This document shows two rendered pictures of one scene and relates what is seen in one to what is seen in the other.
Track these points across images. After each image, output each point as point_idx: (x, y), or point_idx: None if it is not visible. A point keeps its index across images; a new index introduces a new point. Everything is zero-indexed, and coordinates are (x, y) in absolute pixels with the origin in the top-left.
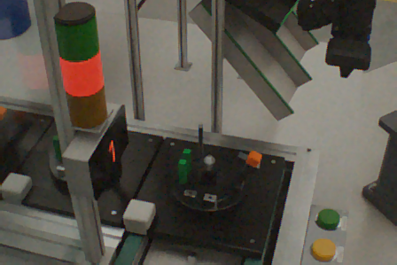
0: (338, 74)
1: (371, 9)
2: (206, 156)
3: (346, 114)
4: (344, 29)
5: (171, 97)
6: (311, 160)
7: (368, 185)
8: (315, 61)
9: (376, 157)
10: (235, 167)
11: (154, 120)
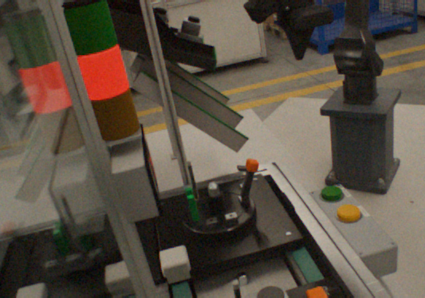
0: (245, 128)
1: None
2: (200, 195)
3: (272, 147)
4: (293, 7)
5: None
6: (281, 168)
7: (328, 176)
8: None
9: (315, 161)
10: (230, 191)
11: None
